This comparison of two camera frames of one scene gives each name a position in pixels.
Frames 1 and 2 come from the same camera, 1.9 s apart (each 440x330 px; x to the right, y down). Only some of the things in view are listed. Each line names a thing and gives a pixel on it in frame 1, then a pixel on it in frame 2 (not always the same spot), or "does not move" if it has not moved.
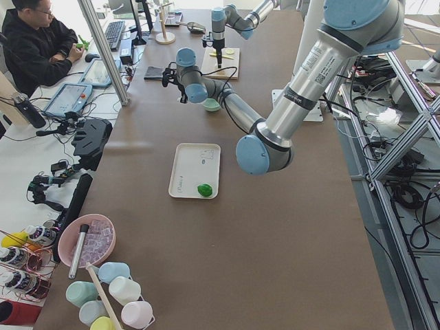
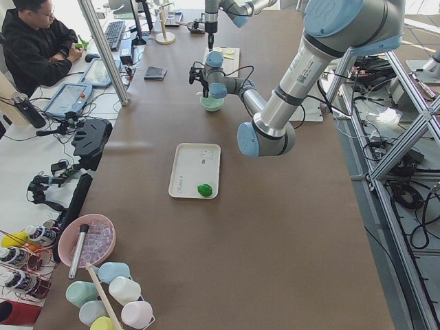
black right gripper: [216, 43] to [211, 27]
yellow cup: [101, 323] does not move
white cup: [124, 290] does not move
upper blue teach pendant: [96, 75] does not move
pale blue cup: [91, 310] does not move
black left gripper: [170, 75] to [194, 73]
